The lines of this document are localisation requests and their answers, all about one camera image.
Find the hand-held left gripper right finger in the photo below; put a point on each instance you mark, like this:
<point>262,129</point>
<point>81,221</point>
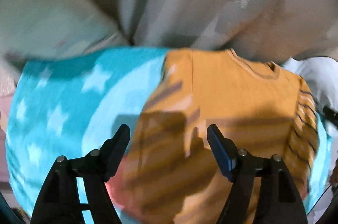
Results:
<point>221,155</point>

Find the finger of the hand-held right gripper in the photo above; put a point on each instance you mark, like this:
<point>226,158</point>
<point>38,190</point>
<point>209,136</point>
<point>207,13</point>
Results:
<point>331,113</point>

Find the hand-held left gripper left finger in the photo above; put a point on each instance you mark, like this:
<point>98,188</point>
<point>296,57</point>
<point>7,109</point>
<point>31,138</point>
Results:
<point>120,144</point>

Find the yellow striped sweater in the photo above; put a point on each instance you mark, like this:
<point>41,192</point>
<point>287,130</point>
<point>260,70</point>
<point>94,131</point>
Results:
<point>224,91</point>

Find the white plush toy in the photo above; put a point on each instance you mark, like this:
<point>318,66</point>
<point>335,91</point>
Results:
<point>311,76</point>

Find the blue star cartoon blanket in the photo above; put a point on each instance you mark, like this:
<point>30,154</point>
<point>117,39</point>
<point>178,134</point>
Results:
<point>66,97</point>

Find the pink cloth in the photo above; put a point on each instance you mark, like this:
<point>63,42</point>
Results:
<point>6,107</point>

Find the beige curtain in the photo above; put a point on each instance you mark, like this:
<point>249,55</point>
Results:
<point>158,2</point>

